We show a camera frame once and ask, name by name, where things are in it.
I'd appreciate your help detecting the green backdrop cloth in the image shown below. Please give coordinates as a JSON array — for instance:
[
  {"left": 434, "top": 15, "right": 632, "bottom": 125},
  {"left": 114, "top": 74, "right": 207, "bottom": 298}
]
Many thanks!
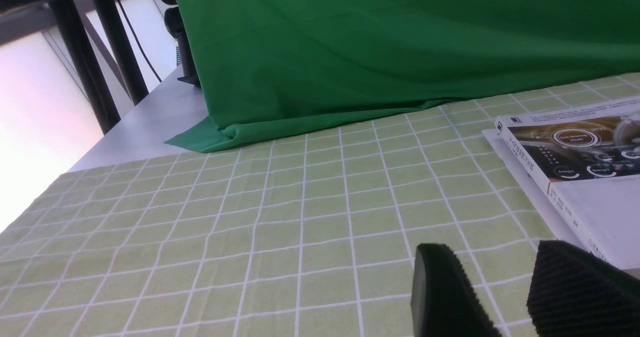
[{"left": 167, "top": 0, "right": 640, "bottom": 153}]

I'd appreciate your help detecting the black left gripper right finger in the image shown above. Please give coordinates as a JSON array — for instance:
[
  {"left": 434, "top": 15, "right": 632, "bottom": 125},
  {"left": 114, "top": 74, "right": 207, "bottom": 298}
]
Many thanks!
[{"left": 526, "top": 240, "right": 640, "bottom": 337}]

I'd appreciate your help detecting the black clamp mount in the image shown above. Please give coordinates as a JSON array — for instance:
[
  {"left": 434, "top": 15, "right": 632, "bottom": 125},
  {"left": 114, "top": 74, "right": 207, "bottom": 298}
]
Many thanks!
[{"left": 161, "top": 0, "right": 201, "bottom": 88}]

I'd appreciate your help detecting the white self-driving textbook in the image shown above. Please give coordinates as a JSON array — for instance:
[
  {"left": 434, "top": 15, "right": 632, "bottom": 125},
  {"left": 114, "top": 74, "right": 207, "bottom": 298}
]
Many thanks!
[{"left": 495, "top": 97, "right": 640, "bottom": 270}]

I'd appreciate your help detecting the white lower book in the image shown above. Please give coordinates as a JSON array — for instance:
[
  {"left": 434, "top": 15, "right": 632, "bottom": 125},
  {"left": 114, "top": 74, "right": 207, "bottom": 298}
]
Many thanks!
[{"left": 482, "top": 129, "right": 586, "bottom": 250}]

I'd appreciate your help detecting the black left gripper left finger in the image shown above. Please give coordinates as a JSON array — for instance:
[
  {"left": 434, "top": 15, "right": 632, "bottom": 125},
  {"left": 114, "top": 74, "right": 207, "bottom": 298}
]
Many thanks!
[{"left": 411, "top": 243, "right": 501, "bottom": 337}]

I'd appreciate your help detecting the green checked tablecloth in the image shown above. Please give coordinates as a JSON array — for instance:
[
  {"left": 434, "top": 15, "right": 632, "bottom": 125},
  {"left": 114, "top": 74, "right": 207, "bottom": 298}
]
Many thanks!
[{"left": 0, "top": 73, "right": 639, "bottom": 337}]

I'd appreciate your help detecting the black tripod stand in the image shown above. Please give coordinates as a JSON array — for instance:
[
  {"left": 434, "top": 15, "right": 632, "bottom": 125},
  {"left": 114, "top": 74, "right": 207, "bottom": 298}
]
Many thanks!
[{"left": 0, "top": 0, "right": 163, "bottom": 135}]

